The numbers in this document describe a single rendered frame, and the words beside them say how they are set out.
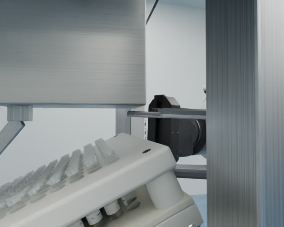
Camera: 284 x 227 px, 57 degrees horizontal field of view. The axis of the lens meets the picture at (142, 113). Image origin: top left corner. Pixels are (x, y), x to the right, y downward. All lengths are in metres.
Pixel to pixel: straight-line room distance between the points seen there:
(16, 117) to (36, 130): 3.32
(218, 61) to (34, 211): 0.16
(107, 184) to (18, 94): 0.23
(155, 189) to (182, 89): 3.85
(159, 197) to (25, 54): 0.28
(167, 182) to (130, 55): 0.23
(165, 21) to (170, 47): 0.40
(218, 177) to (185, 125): 0.30
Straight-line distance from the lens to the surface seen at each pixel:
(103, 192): 0.20
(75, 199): 0.20
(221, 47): 0.16
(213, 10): 0.18
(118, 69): 0.39
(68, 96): 0.38
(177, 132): 0.44
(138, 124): 1.09
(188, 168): 0.25
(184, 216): 0.22
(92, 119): 3.72
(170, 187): 0.22
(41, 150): 3.76
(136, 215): 0.24
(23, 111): 0.43
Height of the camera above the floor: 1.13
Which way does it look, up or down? 2 degrees up
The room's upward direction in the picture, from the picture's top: straight up
